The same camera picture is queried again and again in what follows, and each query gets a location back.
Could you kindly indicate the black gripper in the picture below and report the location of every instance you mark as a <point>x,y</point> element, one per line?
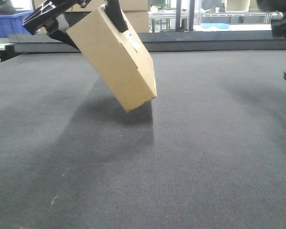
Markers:
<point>50,16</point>

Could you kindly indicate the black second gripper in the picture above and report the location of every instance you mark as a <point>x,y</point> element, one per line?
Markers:
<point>278,24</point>

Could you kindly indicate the brown cardboard package box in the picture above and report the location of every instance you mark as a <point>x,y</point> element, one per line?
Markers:
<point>128,74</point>

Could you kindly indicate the large printed cardboard box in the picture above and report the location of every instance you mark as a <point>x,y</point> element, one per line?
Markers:
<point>138,19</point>

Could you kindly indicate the white barcode label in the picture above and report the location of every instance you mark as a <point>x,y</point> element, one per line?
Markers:
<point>132,41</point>

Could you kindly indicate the light blue tray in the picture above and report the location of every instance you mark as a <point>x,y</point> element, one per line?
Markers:
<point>217,26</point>

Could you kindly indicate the dark grey foam mat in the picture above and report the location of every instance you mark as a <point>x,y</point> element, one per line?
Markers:
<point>167,42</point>

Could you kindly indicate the blue plastic crate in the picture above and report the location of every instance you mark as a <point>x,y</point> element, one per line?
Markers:
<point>13,24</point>

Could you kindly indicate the dark bag in crate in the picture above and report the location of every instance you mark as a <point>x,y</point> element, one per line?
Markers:
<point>7,8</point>

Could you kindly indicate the black vertical post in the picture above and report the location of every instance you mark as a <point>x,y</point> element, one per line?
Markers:
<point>178,27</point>

